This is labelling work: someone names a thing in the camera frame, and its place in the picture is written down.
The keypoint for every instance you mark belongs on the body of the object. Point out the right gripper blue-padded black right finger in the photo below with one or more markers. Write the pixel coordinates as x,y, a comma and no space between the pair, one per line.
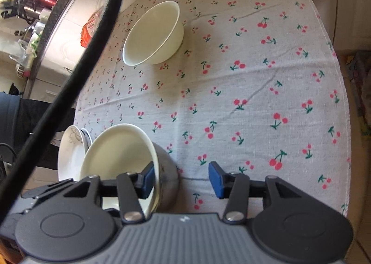
233,187

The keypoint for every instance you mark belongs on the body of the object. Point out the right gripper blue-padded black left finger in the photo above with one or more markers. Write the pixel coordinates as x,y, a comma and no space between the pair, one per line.
131,187

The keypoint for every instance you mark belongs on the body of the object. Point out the stainless steel bowl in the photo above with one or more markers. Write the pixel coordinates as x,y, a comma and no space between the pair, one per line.
166,183

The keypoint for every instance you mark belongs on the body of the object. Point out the cream bowl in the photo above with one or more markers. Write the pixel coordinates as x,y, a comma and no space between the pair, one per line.
119,149
155,37

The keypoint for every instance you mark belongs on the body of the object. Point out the small floral white plate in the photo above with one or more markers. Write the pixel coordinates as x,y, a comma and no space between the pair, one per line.
71,153

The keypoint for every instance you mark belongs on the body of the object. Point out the cream bowl front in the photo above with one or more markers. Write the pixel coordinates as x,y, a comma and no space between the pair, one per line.
155,37

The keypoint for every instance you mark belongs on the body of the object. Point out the blue-rimmed white plate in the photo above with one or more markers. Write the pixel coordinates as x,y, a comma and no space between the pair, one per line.
87,137

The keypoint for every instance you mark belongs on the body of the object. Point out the cherry print tablecloth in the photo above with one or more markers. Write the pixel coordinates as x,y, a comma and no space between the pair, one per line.
255,86

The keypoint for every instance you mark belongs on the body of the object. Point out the person in dark clothes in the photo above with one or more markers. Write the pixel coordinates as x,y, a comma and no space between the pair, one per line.
19,118

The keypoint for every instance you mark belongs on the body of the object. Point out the orange white packet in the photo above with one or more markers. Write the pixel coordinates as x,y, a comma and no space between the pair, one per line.
89,29

